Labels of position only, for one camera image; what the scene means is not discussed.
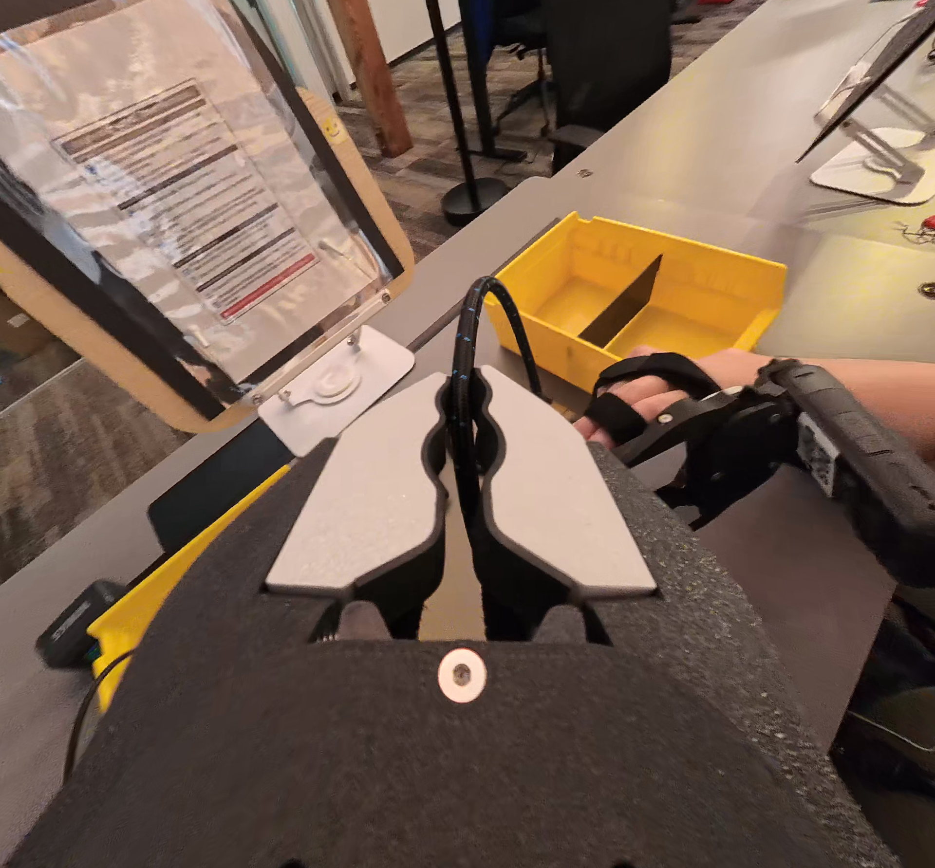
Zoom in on yellow plastic bin with divider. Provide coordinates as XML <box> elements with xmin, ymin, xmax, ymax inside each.
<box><xmin>486</xmin><ymin>211</ymin><xmax>788</xmax><ymax>374</ymax></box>

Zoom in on dark desk mat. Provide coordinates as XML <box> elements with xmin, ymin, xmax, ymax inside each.
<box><xmin>146</xmin><ymin>324</ymin><xmax>898</xmax><ymax>752</ymax></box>

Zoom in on person's right forearm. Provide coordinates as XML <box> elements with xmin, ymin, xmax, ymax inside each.
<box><xmin>760</xmin><ymin>353</ymin><xmax>935</xmax><ymax>462</ymax></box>

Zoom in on braided hdmi cable green plugs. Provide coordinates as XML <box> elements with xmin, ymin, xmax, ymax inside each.
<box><xmin>448</xmin><ymin>277</ymin><xmax>547</xmax><ymax>497</ymax></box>

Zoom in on black office chair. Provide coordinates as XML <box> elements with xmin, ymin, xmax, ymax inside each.
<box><xmin>491</xmin><ymin>0</ymin><xmax>674</xmax><ymax>175</ymax></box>

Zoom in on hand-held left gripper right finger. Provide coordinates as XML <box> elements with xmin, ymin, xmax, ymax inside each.
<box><xmin>477</xmin><ymin>364</ymin><xmax>658</xmax><ymax>599</ymax></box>

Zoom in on thin black power cable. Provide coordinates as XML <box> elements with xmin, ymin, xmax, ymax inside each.
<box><xmin>62</xmin><ymin>652</ymin><xmax>136</xmax><ymax>787</ymax></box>

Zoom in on black power adapter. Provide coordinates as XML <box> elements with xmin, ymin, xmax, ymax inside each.
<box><xmin>37</xmin><ymin>579</ymin><xmax>127</xmax><ymax>669</ymax></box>

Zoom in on person's right hand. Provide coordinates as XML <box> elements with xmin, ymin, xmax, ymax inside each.
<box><xmin>573</xmin><ymin>344</ymin><xmax>766</xmax><ymax>449</ymax></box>

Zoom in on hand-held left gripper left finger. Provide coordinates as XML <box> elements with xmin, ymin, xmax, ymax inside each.
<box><xmin>263</xmin><ymin>371</ymin><xmax>448</xmax><ymax>600</ymax></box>

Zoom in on black board on white stand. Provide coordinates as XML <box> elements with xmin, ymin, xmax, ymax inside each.
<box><xmin>796</xmin><ymin>0</ymin><xmax>935</xmax><ymax>206</ymax></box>

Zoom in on sign stand with laminated sheet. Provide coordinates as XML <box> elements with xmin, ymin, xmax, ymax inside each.
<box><xmin>0</xmin><ymin>0</ymin><xmax>417</xmax><ymax>459</ymax></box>

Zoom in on wooden beam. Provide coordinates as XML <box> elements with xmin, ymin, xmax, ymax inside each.
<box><xmin>307</xmin><ymin>0</ymin><xmax>413</xmax><ymax>159</ymax></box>

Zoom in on black bin divider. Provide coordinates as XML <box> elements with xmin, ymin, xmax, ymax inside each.
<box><xmin>577</xmin><ymin>255</ymin><xmax>664</xmax><ymax>352</ymax></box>

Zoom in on black stanchion pole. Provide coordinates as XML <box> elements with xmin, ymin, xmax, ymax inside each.
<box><xmin>411</xmin><ymin>0</ymin><xmax>512</xmax><ymax>215</ymax></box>

